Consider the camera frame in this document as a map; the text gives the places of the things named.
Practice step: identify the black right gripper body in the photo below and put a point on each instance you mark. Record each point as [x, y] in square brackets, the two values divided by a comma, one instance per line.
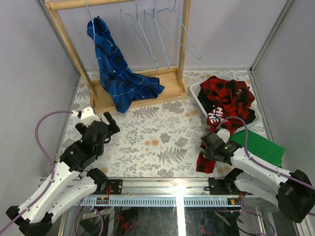
[209, 153]

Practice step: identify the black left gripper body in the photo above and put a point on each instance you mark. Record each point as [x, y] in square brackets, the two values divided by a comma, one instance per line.
[103, 128]

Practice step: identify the red plaid shirt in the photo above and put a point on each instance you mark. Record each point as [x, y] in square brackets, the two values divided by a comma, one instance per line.
[217, 84]

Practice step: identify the red shirt wire hanger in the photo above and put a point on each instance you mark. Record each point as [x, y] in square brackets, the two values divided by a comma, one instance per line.
[133, 22]

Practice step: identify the black shirt wire hanger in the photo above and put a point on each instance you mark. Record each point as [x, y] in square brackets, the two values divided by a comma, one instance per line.
[152, 22]

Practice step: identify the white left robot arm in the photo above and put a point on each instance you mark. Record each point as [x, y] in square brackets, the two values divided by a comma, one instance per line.
[37, 214]

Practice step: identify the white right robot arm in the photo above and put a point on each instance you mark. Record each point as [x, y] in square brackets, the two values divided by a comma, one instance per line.
[291, 192]

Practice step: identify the blue plaid shirt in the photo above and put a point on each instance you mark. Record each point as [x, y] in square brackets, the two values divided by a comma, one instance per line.
[116, 78]

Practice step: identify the green cloth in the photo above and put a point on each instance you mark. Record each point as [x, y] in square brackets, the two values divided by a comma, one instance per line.
[265, 149]

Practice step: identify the white plastic basket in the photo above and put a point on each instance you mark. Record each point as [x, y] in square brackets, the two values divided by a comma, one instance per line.
[195, 90]

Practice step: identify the wooden clothes rack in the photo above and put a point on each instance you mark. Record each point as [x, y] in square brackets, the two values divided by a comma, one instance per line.
[172, 79]

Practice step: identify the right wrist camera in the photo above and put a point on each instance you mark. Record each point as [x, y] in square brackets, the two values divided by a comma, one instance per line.
[224, 134]

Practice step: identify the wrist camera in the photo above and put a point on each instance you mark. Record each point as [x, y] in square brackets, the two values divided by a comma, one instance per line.
[87, 115]
[224, 134]

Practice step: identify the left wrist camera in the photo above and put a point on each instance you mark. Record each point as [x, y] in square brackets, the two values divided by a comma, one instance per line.
[87, 115]

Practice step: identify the aluminium mounting rail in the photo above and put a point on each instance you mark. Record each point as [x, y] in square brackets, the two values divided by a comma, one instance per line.
[163, 192]

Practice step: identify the blue shirt wire hanger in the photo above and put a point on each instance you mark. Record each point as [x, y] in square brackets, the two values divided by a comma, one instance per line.
[91, 18]

